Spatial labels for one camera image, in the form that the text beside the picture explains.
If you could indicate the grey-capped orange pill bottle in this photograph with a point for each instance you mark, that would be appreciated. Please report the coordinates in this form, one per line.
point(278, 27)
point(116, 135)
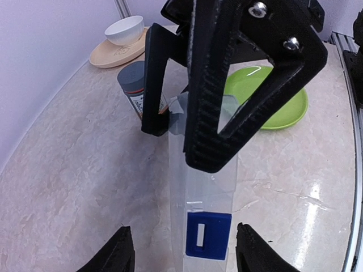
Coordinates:
point(131, 81)

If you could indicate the green plate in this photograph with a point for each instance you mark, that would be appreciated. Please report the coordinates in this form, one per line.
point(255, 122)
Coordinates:
point(244, 82)

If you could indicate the white ceramic bowl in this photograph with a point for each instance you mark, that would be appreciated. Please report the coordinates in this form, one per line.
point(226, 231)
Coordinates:
point(125, 31)

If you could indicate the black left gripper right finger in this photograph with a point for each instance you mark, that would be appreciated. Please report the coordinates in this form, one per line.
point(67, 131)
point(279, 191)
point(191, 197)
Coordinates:
point(255, 255)

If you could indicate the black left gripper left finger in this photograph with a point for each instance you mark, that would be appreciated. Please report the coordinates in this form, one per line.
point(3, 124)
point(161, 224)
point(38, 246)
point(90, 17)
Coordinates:
point(117, 254)

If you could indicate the beige wooden plate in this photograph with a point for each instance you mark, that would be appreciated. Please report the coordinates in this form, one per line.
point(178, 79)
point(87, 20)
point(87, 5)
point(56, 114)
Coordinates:
point(108, 55)

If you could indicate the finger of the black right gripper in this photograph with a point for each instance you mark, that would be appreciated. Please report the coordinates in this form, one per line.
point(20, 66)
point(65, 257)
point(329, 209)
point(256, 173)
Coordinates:
point(221, 33)
point(161, 45)

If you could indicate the front aluminium rail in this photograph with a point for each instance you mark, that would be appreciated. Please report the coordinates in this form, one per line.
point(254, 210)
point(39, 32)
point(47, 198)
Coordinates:
point(353, 259)

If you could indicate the clear plastic pill organizer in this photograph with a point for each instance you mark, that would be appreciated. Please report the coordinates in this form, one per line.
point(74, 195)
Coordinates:
point(200, 202)

